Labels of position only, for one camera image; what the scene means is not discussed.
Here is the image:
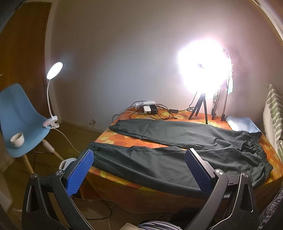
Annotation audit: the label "blue plastic chair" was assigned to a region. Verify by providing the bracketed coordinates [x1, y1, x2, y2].
[1, 83, 64, 174]

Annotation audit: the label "green striped white pillow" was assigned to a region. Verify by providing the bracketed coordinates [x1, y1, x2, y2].
[263, 83, 283, 162]

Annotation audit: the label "white ceramic cup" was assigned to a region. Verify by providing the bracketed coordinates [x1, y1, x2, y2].
[10, 132, 24, 148]

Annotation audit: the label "folded light blue cloth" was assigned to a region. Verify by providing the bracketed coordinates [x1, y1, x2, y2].
[226, 116, 261, 133]

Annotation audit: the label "white power strip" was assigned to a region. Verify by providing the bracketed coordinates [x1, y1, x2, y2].
[134, 101, 156, 109]

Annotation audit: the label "small black tripod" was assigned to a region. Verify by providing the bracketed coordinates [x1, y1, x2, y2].
[189, 94, 208, 124]

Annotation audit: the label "teal hanging cloth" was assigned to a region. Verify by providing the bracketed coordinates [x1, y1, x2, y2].
[227, 77, 234, 95]

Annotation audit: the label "wooden door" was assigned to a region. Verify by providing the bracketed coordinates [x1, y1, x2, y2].
[1, 2, 51, 117]

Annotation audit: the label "white charger adapter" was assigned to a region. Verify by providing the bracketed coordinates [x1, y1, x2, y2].
[142, 105, 151, 114]

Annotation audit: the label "dark grey pants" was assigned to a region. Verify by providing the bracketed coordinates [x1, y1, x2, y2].
[89, 119, 273, 198]

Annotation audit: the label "black power adapter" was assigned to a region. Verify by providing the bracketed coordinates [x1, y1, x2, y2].
[150, 104, 158, 115]

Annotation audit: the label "bright ring light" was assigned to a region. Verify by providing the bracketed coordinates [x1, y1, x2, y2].
[177, 37, 233, 96]

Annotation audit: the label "white plastic jug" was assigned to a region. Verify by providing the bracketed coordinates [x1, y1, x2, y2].
[59, 158, 77, 171]

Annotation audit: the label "black power cable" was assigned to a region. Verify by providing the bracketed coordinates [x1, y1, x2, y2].
[111, 100, 195, 123]

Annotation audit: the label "white clip desk lamp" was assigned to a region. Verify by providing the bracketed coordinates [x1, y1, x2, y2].
[43, 61, 79, 153]

